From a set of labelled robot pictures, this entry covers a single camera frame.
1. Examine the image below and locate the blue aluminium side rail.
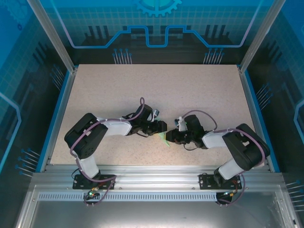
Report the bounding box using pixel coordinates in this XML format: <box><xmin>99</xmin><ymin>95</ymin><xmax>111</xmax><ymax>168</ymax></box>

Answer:
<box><xmin>238</xmin><ymin>66</ymin><xmax>280</xmax><ymax>173</ymax></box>
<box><xmin>39</xmin><ymin>67</ymin><xmax>78</xmax><ymax>173</ymax></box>

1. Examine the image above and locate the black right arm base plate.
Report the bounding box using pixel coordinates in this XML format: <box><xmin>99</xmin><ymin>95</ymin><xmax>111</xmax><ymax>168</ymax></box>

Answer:
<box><xmin>199</xmin><ymin>172</ymin><xmax>243</xmax><ymax>190</ymax></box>

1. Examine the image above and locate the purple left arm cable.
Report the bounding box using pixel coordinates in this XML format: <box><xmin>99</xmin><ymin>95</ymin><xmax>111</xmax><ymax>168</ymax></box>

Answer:
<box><xmin>70</xmin><ymin>96</ymin><xmax>146</xmax><ymax>208</ymax></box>

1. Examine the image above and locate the steel sheet tray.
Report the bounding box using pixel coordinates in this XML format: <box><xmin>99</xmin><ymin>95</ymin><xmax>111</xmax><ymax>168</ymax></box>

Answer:
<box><xmin>15</xmin><ymin>184</ymin><xmax>300</xmax><ymax>228</ymax></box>

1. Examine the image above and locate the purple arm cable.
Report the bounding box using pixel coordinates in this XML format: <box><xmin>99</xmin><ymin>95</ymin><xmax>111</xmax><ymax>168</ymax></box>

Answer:
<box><xmin>70</xmin><ymin>96</ymin><xmax>146</xmax><ymax>208</ymax></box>
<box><xmin>180</xmin><ymin>109</ymin><xmax>266</xmax><ymax>206</ymax></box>

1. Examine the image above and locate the aluminium frame post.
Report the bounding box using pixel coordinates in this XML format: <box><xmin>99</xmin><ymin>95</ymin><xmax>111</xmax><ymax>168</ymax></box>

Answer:
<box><xmin>238</xmin><ymin>0</ymin><xmax>287</xmax><ymax>74</ymax></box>
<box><xmin>26</xmin><ymin>0</ymin><xmax>79</xmax><ymax>73</ymax></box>

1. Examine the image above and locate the aluminium table edge beam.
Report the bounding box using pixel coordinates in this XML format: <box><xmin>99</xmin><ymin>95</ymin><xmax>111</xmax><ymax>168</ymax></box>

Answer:
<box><xmin>32</xmin><ymin>164</ymin><xmax>283</xmax><ymax>190</ymax></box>

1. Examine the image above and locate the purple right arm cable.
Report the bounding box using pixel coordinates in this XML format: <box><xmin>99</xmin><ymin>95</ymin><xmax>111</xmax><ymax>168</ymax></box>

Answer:
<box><xmin>180</xmin><ymin>109</ymin><xmax>266</xmax><ymax>206</ymax></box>

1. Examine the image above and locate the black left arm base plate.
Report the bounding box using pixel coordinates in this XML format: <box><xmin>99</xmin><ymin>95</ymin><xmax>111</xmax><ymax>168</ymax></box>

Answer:
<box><xmin>72</xmin><ymin>174</ymin><xmax>117</xmax><ymax>190</ymax></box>

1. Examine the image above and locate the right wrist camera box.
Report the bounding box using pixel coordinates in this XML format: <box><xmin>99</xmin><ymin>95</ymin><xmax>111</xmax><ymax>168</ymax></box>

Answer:
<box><xmin>174</xmin><ymin>116</ymin><xmax>187</xmax><ymax>132</ymax></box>

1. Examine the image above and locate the slotted grey cable duct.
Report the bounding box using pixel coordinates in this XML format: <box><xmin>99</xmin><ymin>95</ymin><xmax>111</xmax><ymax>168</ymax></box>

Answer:
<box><xmin>37</xmin><ymin>192</ymin><xmax>240</xmax><ymax>202</ymax></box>

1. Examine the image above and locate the small connector with green light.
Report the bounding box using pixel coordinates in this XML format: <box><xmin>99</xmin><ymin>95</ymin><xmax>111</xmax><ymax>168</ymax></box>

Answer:
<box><xmin>222</xmin><ymin>189</ymin><xmax>239</xmax><ymax>198</ymax></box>
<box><xmin>87</xmin><ymin>186</ymin><xmax>100</xmax><ymax>199</ymax></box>

